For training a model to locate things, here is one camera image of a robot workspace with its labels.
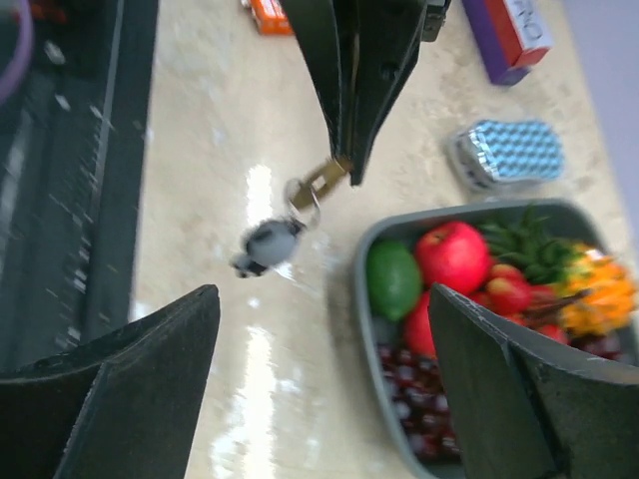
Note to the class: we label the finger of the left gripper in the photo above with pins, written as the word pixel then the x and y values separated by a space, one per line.
pixel 388 40
pixel 327 33

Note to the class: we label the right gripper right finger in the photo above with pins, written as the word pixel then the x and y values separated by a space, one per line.
pixel 526 406

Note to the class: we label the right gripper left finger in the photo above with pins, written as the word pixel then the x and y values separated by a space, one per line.
pixel 125 405

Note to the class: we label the small brass padlock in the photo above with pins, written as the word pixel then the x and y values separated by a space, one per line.
pixel 308 192

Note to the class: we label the orange razor package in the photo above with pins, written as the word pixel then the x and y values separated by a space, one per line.
pixel 269 17

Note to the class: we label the strawberry pile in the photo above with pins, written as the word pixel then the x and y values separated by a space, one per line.
pixel 508 293

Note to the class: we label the purple grape bunch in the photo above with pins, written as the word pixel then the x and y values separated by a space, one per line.
pixel 420 404

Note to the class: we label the purple white toothpaste box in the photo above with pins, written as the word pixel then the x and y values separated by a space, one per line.
pixel 511 35

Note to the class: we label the orange pineapple toy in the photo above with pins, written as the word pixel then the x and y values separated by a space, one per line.
pixel 603 289

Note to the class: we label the left red apple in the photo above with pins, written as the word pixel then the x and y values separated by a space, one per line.
pixel 454 254

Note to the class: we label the green lime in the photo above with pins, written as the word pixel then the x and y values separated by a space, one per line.
pixel 393 279

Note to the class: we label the grey fruit tray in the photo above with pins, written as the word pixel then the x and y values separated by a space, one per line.
pixel 566 219

